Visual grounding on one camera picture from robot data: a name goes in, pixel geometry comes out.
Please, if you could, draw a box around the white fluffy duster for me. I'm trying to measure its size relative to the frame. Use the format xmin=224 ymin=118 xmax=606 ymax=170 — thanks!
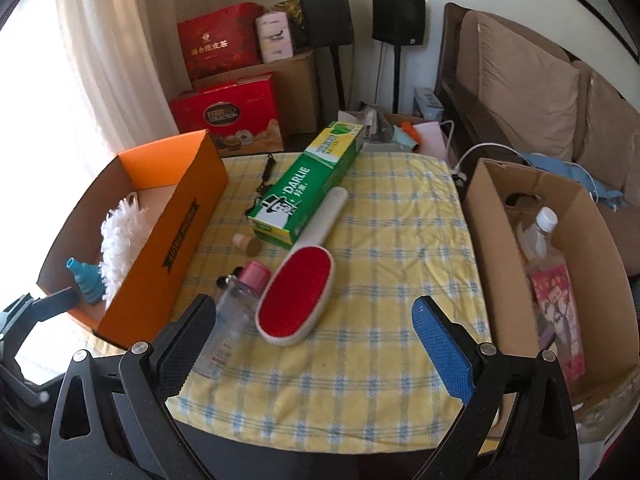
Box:
xmin=65 ymin=192 xmax=151 ymax=311

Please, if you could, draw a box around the clear bottle pink cap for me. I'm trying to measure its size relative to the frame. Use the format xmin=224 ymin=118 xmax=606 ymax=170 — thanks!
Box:
xmin=193 ymin=260 xmax=271 ymax=379

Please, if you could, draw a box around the black knob screw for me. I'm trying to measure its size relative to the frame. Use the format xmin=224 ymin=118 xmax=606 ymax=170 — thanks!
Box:
xmin=216 ymin=266 xmax=244 ymax=290

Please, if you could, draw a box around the small cork stopper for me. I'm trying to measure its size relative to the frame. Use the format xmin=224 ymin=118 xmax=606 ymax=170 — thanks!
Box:
xmin=232 ymin=233 xmax=262 ymax=257

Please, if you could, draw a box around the red white lint brush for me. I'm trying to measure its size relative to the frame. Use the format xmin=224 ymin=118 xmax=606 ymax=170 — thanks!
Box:
xmin=255 ymin=186 xmax=348 ymax=346

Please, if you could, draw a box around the green Darlie toothpaste box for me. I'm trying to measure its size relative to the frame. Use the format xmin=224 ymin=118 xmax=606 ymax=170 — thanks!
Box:
xmin=248 ymin=122 xmax=366 ymax=248

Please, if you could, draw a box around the black strap with mount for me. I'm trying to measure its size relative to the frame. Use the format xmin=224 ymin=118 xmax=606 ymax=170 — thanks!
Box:
xmin=244 ymin=153 xmax=278 ymax=217

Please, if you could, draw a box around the orange cardboard box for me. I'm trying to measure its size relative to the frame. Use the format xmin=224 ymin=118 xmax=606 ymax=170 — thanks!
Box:
xmin=37 ymin=130 xmax=228 ymax=349

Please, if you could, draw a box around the yellow checkered tablecloth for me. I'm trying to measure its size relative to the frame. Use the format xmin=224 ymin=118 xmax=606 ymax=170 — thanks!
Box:
xmin=167 ymin=153 xmax=490 ymax=454

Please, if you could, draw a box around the clear plastic bottle white cap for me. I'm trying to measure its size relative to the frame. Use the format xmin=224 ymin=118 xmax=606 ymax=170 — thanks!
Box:
xmin=515 ymin=207 xmax=558 ymax=266

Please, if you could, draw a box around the brown cardboard box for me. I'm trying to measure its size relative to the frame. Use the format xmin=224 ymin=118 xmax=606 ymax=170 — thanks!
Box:
xmin=463 ymin=159 xmax=639 ymax=405

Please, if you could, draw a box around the box of clutter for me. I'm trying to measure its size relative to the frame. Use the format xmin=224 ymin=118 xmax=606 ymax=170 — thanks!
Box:
xmin=337 ymin=105 xmax=454 ymax=164

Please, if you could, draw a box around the red collection gift box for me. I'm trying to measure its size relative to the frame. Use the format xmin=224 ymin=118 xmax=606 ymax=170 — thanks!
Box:
xmin=169 ymin=74 xmax=284 ymax=157

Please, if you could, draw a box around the brown sofa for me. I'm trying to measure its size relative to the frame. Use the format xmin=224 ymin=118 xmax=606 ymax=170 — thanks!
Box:
xmin=436 ymin=2 xmax=639 ymax=276

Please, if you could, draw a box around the white curtain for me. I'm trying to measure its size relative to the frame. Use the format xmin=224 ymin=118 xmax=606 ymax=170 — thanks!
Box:
xmin=56 ymin=0 xmax=191 ymax=153

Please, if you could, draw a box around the red gift bag chinese text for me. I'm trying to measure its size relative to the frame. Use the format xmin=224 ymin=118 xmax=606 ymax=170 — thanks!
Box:
xmin=177 ymin=2 xmax=265 ymax=81

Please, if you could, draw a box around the large brown carton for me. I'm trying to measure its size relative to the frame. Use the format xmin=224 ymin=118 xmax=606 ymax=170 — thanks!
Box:
xmin=192 ymin=51 xmax=320 ymax=136

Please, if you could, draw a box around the white pink small box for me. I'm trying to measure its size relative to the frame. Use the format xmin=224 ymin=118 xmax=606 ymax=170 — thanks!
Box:
xmin=255 ymin=11 xmax=294 ymax=63

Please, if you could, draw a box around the right black speaker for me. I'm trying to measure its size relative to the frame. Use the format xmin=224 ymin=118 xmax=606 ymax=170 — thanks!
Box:
xmin=372 ymin=0 xmax=426 ymax=114

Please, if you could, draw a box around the black speaker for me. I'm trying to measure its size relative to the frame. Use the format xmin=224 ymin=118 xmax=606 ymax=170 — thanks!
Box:
xmin=298 ymin=0 xmax=355 ymax=110
xmin=372 ymin=0 xmax=426 ymax=114

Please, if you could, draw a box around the left black speaker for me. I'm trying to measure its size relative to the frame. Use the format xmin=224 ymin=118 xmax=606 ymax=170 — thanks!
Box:
xmin=298 ymin=0 xmax=355 ymax=110

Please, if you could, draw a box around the white cable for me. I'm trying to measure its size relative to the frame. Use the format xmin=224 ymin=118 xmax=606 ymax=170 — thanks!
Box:
xmin=439 ymin=119 xmax=532 ymax=181

